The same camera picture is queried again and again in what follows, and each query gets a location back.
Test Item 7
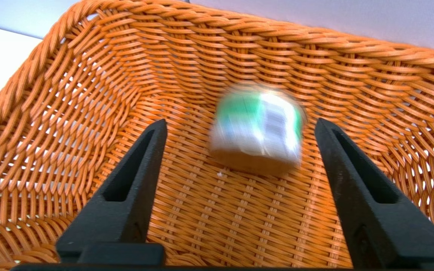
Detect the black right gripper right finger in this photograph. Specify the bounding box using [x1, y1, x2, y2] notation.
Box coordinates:
[314, 118, 434, 269]

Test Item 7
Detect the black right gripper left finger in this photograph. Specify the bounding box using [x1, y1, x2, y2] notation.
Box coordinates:
[56, 119, 168, 264]

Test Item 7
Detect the gold lid tin can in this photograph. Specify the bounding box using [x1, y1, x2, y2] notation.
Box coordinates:
[208, 82, 308, 175]

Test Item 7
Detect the orange wicker basket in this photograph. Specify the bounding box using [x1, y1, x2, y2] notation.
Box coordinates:
[0, 0, 434, 269]

